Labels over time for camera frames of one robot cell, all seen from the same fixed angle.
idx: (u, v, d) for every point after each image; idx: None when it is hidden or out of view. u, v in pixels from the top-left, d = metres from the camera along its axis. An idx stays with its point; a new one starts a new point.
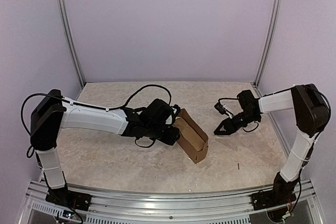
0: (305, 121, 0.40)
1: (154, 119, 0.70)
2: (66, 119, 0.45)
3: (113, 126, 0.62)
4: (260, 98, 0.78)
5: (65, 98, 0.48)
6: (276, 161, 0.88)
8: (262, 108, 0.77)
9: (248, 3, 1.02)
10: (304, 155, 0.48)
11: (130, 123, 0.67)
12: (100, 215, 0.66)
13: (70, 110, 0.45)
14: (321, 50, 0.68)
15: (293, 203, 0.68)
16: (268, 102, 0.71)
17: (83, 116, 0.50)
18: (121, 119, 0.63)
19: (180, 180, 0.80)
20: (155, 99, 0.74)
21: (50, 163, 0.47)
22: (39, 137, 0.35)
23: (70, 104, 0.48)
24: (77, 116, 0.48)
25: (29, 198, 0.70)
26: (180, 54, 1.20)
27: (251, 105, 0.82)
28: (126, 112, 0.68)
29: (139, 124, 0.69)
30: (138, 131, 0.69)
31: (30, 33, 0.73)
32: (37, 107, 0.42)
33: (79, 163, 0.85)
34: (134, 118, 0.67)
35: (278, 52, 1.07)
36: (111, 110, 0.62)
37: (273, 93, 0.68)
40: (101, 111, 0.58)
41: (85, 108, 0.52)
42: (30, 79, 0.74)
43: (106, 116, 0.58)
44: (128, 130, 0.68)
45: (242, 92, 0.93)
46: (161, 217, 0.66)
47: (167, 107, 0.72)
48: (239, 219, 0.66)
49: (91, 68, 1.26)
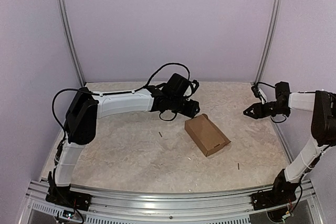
0: (318, 128, 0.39)
1: (175, 92, 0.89)
2: (101, 109, 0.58)
3: (142, 103, 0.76)
4: (291, 93, 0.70)
5: (95, 93, 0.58)
6: (276, 161, 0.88)
8: (289, 104, 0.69)
9: (249, 4, 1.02)
10: (308, 162, 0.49)
11: (157, 97, 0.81)
12: (101, 215, 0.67)
13: (102, 101, 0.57)
14: (321, 51, 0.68)
15: (293, 203, 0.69)
16: (296, 99, 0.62)
17: (116, 102, 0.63)
18: (146, 97, 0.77)
19: (180, 180, 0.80)
20: (172, 75, 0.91)
21: (70, 159, 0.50)
22: (80, 132, 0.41)
23: (100, 95, 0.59)
24: (111, 104, 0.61)
25: (29, 198, 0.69)
26: (180, 54, 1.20)
27: (281, 97, 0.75)
28: (150, 89, 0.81)
29: (164, 97, 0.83)
30: (164, 104, 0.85)
31: (30, 32, 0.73)
32: (70, 108, 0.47)
33: (79, 163, 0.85)
34: (159, 94, 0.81)
35: (278, 52, 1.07)
36: (136, 93, 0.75)
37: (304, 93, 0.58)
40: (128, 95, 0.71)
41: (115, 96, 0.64)
42: (30, 78, 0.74)
43: (135, 97, 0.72)
44: (156, 105, 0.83)
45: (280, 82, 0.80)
46: (162, 217, 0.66)
47: (185, 81, 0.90)
48: (239, 220, 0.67)
49: (91, 68, 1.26)
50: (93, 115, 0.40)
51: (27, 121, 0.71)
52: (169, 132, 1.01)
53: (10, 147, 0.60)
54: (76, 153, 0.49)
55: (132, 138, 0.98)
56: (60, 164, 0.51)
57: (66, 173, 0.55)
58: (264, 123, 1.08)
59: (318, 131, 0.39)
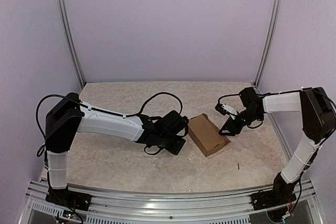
0: (313, 127, 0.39)
1: (168, 129, 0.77)
2: (84, 125, 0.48)
3: (128, 132, 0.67)
4: (265, 97, 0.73)
5: (83, 104, 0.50)
6: (276, 161, 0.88)
8: (266, 108, 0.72)
9: (248, 4, 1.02)
10: (306, 159, 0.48)
11: (146, 131, 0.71)
12: (100, 215, 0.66)
13: (88, 116, 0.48)
14: (321, 51, 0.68)
15: (293, 203, 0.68)
16: (274, 102, 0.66)
17: (101, 121, 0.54)
18: (136, 127, 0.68)
19: (180, 180, 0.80)
20: (171, 110, 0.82)
21: (58, 164, 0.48)
22: (54, 140, 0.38)
23: (88, 108, 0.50)
24: (96, 121, 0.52)
25: (29, 198, 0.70)
26: (180, 54, 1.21)
27: (254, 104, 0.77)
28: (142, 120, 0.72)
29: (155, 131, 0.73)
30: (152, 139, 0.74)
31: (30, 32, 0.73)
32: (53, 109, 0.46)
33: (79, 163, 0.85)
34: (150, 127, 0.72)
35: (278, 52, 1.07)
36: (128, 118, 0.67)
37: (279, 94, 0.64)
40: (118, 118, 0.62)
41: (103, 115, 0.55)
42: (31, 78, 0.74)
43: (123, 124, 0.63)
44: (143, 137, 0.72)
45: (243, 89, 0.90)
46: (161, 217, 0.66)
47: (182, 120, 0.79)
48: (239, 219, 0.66)
49: (91, 68, 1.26)
50: (71, 127, 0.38)
51: (27, 121, 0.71)
52: None
53: (10, 147, 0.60)
54: (62, 159, 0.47)
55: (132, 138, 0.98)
56: (49, 170, 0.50)
57: (59, 178, 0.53)
58: (264, 123, 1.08)
59: (313, 129, 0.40)
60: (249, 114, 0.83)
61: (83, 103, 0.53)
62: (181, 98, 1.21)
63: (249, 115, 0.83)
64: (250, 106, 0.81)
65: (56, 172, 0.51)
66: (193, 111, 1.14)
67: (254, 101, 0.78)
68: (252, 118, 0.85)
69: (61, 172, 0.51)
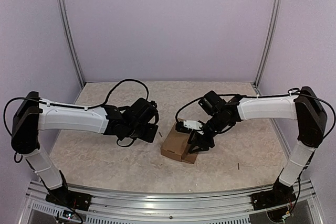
0: (307, 131, 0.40)
1: (137, 118, 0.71)
2: (44, 121, 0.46)
3: (94, 125, 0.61)
4: (239, 104, 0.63)
5: (42, 100, 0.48)
6: (276, 161, 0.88)
8: (243, 116, 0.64)
9: (248, 4, 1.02)
10: (305, 160, 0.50)
11: (112, 121, 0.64)
12: (100, 215, 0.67)
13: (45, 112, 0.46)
14: (321, 51, 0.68)
15: (293, 203, 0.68)
16: (255, 110, 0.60)
17: (61, 116, 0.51)
18: (100, 117, 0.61)
19: (180, 180, 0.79)
20: (138, 98, 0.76)
21: (38, 164, 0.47)
22: (18, 140, 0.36)
23: (47, 105, 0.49)
24: (56, 116, 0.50)
25: (29, 198, 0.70)
26: (180, 53, 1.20)
27: (227, 110, 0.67)
28: (107, 110, 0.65)
29: (122, 121, 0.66)
30: (119, 129, 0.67)
31: (30, 32, 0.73)
32: (17, 110, 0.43)
33: (79, 163, 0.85)
34: (116, 116, 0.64)
35: (278, 52, 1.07)
36: (91, 109, 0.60)
37: (260, 99, 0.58)
40: (79, 110, 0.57)
41: (63, 109, 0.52)
42: (30, 78, 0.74)
43: (84, 116, 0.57)
44: (109, 128, 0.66)
45: (206, 96, 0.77)
46: (161, 217, 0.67)
47: (151, 107, 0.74)
48: (239, 219, 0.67)
49: (91, 68, 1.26)
50: (31, 126, 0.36)
51: None
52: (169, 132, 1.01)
53: (9, 147, 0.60)
54: (40, 159, 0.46)
55: None
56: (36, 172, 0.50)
57: (51, 176, 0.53)
58: (264, 123, 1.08)
59: (305, 132, 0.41)
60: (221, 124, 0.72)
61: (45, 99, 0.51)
62: (181, 98, 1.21)
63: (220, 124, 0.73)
64: (220, 115, 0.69)
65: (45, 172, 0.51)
66: (192, 111, 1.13)
67: (226, 108, 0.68)
68: (223, 127, 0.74)
69: (48, 172, 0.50)
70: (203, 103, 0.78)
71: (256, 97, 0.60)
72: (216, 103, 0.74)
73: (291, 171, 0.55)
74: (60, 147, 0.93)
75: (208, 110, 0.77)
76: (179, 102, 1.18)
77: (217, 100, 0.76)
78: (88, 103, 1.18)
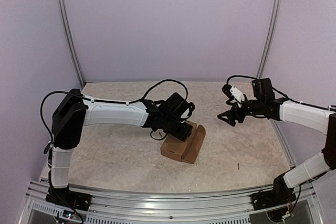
0: (333, 148, 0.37)
1: (172, 112, 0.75)
2: (89, 117, 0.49)
3: (134, 118, 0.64)
4: (281, 104, 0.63)
5: (86, 97, 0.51)
6: (276, 161, 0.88)
8: (282, 116, 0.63)
9: (248, 4, 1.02)
10: (314, 174, 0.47)
11: (151, 114, 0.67)
12: (100, 215, 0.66)
13: (92, 107, 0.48)
14: (321, 51, 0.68)
15: (293, 203, 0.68)
16: (292, 115, 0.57)
17: (106, 110, 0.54)
18: (141, 111, 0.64)
19: (180, 180, 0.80)
20: (172, 94, 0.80)
21: (64, 161, 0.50)
22: (64, 136, 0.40)
23: (91, 101, 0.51)
24: (103, 112, 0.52)
25: (29, 198, 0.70)
26: (180, 54, 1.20)
27: (269, 107, 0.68)
28: (146, 104, 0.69)
29: (159, 114, 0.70)
30: (158, 122, 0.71)
31: (30, 32, 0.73)
32: (58, 108, 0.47)
33: (79, 163, 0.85)
34: (154, 109, 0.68)
35: (277, 52, 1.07)
36: (132, 104, 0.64)
37: (302, 106, 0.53)
40: (122, 105, 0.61)
41: (107, 104, 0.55)
42: (30, 78, 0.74)
43: (128, 110, 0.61)
44: (148, 121, 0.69)
45: (261, 78, 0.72)
46: (162, 217, 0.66)
47: (185, 102, 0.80)
48: (239, 219, 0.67)
49: (91, 68, 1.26)
50: (77, 121, 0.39)
51: (26, 121, 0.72)
52: None
53: (10, 147, 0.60)
54: (67, 156, 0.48)
55: (132, 138, 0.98)
56: (52, 168, 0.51)
57: (62, 176, 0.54)
58: (264, 122, 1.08)
59: (331, 152, 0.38)
60: (259, 110, 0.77)
61: (86, 96, 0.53)
62: None
63: (255, 109, 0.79)
64: (263, 107, 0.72)
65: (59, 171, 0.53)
66: (192, 112, 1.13)
67: (270, 105, 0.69)
68: (256, 113, 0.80)
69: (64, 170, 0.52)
70: (256, 85, 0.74)
71: (299, 102, 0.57)
72: (266, 92, 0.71)
73: (296, 174, 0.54)
74: None
75: (254, 93, 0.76)
76: None
77: (269, 89, 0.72)
78: None
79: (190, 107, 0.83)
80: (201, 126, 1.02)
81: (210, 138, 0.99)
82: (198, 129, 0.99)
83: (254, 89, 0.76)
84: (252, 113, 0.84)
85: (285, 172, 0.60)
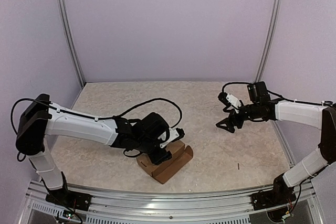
0: (328, 142, 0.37)
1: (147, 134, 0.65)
2: (51, 127, 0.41)
3: (101, 136, 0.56)
4: (277, 103, 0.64)
5: (52, 105, 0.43)
6: (276, 161, 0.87)
8: (277, 116, 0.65)
9: (248, 4, 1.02)
10: (313, 170, 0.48)
11: (121, 135, 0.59)
12: (100, 215, 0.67)
13: (55, 118, 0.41)
14: (321, 51, 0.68)
15: (293, 203, 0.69)
16: (287, 113, 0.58)
17: (71, 125, 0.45)
18: (111, 129, 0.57)
19: (179, 179, 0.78)
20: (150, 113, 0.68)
21: (42, 166, 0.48)
22: (22, 144, 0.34)
23: (57, 110, 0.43)
24: (65, 125, 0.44)
25: (29, 198, 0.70)
26: (180, 54, 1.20)
27: (265, 107, 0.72)
28: (117, 124, 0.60)
29: (130, 136, 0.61)
30: (129, 144, 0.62)
31: (31, 32, 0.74)
32: (25, 110, 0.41)
33: (79, 163, 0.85)
34: (125, 130, 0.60)
35: (278, 52, 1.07)
36: (101, 120, 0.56)
37: (295, 105, 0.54)
40: (91, 120, 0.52)
41: (73, 116, 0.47)
42: (30, 78, 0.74)
43: (96, 127, 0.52)
44: (117, 142, 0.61)
45: (256, 82, 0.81)
46: (162, 217, 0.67)
47: (165, 123, 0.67)
48: (239, 219, 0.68)
49: (91, 68, 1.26)
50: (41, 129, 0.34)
51: None
52: None
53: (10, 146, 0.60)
54: (44, 161, 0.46)
55: None
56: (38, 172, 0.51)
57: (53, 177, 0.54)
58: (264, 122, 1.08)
59: (327, 147, 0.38)
60: (256, 113, 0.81)
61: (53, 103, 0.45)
62: (181, 99, 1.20)
63: (253, 112, 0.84)
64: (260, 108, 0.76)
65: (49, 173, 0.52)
66: (193, 111, 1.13)
67: (265, 105, 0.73)
68: (255, 116, 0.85)
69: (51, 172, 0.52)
70: (251, 89, 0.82)
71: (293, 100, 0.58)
72: (262, 94, 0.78)
73: (295, 172, 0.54)
74: (60, 147, 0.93)
75: (251, 96, 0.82)
76: (179, 102, 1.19)
77: (264, 91, 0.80)
78: (88, 103, 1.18)
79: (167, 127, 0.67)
80: (188, 146, 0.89)
81: (210, 138, 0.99)
82: (185, 149, 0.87)
83: (250, 93, 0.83)
84: (250, 117, 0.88)
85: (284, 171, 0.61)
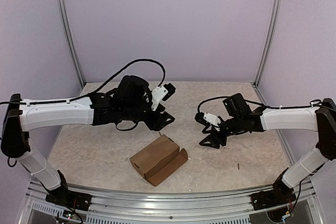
0: (327, 140, 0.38)
1: (125, 99, 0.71)
2: (27, 122, 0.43)
3: (80, 116, 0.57)
4: (262, 114, 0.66)
5: (22, 101, 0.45)
6: (276, 161, 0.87)
8: (265, 126, 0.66)
9: (248, 4, 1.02)
10: (314, 168, 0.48)
11: (98, 109, 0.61)
12: (100, 215, 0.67)
13: (26, 112, 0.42)
14: (321, 51, 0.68)
15: (293, 203, 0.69)
16: (277, 121, 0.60)
17: (43, 114, 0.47)
18: (84, 108, 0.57)
19: (180, 179, 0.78)
20: (122, 80, 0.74)
21: (32, 166, 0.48)
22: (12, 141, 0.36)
23: (27, 105, 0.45)
24: (40, 115, 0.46)
25: (29, 198, 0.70)
26: (180, 53, 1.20)
27: (250, 121, 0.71)
28: (92, 99, 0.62)
29: (109, 108, 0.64)
30: (110, 116, 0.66)
31: (31, 33, 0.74)
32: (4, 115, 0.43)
33: (79, 163, 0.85)
34: (102, 104, 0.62)
35: (278, 52, 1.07)
36: (74, 101, 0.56)
37: (284, 110, 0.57)
40: (62, 104, 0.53)
41: (44, 105, 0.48)
42: (30, 78, 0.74)
43: (69, 109, 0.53)
44: (97, 117, 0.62)
45: (233, 96, 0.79)
46: (161, 217, 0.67)
47: (137, 84, 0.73)
48: (239, 219, 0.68)
49: (91, 68, 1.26)
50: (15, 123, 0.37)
51: None
52: (169, 132, 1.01)
53: None
54: (32, 160, 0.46)
55: (132, 138, 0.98)
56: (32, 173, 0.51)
57: (49, 176, 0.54)
58: None
59: (326, 145, 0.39)
60: (239, 127, 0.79)
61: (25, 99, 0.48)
62: (181, 99, 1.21)
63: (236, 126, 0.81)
64: (243, 123, 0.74)
65: (43, 173, 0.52)
66: (192, 112, 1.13)
67: (249, 118, 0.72)
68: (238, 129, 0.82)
69: (45, 172, 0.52)
70: (229, 104, 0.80)
71: (280, 108, 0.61)
72: (242, 107, 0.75)
73: (295, 172, 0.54)
74: (60, 147, 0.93)
75: (231, 111, 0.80)
76: (179, 102, 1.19)
77: (242, 104, 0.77)
78: None
79: (146, 86, 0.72)
80: (183, 149, 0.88)
81: None
82: (179, 151, 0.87)
83: (228, 108, 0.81)
84: (233, 132, 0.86)
85: (283, 174, 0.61)
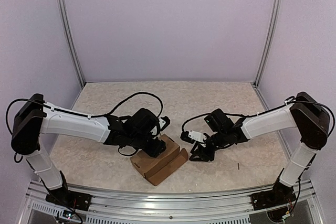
0: (310, 134, 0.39)
1: (138, 129, 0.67)
2: (47, 125, 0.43)
3: (94, 133, 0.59)
4: (242, 125, 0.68)
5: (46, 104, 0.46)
6: (276, 161, 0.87)
8: (249, 135, 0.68)
9: (248, 4, 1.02)
10: (307, 161, 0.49)
11: (113, 131, 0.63)
12: (100, 215, 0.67)
13: (50, 116, 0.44)
14: (321, 51, 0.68)
15: (293, 203, 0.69)
16: (257, 127, 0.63)
17: (65, 121, 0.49)
18: (102, 127, 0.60)
19: (180, 179, 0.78)
20: (140, 109, 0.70)
21: (38, 164, 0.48)
22: (18, 141, 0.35)
23: (51, 109, 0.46)
24: (60, 123, 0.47)
25: (29, 198, 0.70)
26: (180, 53, 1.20)
27: (233, 134, 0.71)
28: (109, 120, 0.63)
29: (123, 132, 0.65)
30: (120, 140, 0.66)
31: (31, 33, 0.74)
32: (19, 110, 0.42)
33: (79, 163, 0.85)
34: (118, 127, 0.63)
35: (278, 52, 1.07)
36: (94, 118, 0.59)
37: (262, 116, 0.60)
40: (83, 118, 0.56)
41: (67, 115, 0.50)
42: (30, 78, 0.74)
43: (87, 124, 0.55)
44: (111, 138, 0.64)
45: (213, 113, 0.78)
46: (162, 217, 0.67)
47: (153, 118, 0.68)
48: (239, 219, 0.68)
49: (91, 68, 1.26)
50: (36, 128, 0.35)
51: None
52: (169, 132, 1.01)
53: (10, 147, 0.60)
54: (40, 160, 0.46)
55: None
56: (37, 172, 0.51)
57: (51, 176, 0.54)
58: None
59: (310, 138, 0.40)
60: (223, 141, 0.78)
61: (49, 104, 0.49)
62: (181, 98, 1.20)
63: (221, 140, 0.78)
64: (227, 137, 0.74)
65: (46, 173, 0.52)
66: (192, 111, 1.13)
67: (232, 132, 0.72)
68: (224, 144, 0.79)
69: (50, 171, 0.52)
70: (210, 120, 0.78)
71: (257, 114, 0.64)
72: (223, 122, 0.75)
73: (291, 171, 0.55)
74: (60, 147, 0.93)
75: (214, 127, 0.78)
76: (179, 102, 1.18)
77: (223, 118, 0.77)
78: (88, 103, 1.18)
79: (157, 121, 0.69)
80: (183, 149, 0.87)
81: None
82: (180, 151, 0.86)
83: (211, 124, 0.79)
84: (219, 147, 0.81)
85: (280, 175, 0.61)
